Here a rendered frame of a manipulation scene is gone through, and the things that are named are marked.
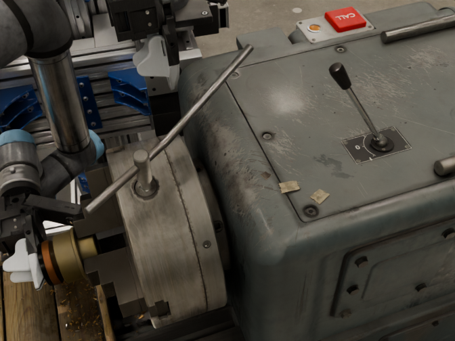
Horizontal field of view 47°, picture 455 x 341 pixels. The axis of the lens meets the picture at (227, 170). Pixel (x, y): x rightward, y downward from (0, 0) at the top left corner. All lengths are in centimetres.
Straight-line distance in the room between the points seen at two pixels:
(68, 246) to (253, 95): 39
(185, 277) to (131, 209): 13
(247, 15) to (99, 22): 208
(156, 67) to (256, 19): 267
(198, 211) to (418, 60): 48
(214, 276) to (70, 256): 24
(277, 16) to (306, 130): 264
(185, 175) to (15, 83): 69
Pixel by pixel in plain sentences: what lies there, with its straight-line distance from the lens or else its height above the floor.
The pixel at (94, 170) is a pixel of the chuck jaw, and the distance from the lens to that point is 87.
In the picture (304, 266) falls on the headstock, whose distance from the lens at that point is 73.
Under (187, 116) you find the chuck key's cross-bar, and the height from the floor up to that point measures 132.
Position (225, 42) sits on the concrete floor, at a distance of 321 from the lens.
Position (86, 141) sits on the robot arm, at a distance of 115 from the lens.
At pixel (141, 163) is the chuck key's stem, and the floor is 131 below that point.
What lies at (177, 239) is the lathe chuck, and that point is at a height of 119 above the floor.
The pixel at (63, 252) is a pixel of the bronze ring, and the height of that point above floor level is 112.
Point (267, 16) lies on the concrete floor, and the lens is 344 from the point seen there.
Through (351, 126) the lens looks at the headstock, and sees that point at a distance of 84.
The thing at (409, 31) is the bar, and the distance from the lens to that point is 104.
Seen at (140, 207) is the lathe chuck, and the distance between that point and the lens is 77.
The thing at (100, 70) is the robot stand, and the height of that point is 103.
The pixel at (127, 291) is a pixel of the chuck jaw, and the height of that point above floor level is 111.
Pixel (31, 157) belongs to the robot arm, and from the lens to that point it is 107.
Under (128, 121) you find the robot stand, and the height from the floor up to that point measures 85.
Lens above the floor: 182
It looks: 48 degrees down
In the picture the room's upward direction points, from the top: 3 degrees counter-clockwise
